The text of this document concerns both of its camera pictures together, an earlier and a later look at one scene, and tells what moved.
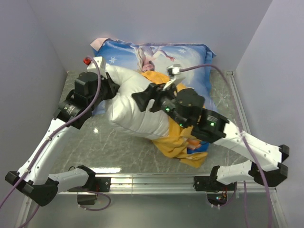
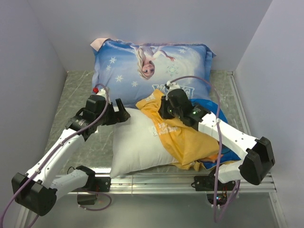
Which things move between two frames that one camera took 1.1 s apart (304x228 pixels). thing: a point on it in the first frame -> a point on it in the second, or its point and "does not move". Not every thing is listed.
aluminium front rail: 148,184 does not move
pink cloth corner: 97,43 does not move
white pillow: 125,111 -> 137,146
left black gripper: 113,86 -> 121,116
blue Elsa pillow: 134,57 does not move
